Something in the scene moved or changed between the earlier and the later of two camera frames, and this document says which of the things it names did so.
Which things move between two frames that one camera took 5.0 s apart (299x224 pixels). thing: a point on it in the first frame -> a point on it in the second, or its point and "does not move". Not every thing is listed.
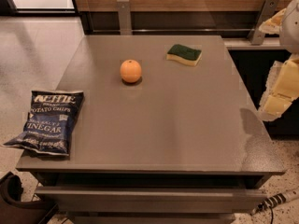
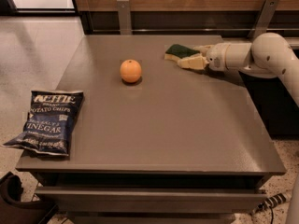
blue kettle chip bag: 50,117 does not move
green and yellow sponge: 184,54 does not move
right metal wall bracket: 256,35 does not move
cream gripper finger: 273,25 -> 204,49
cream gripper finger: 282,88 -> 193,62
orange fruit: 130,71 does not move
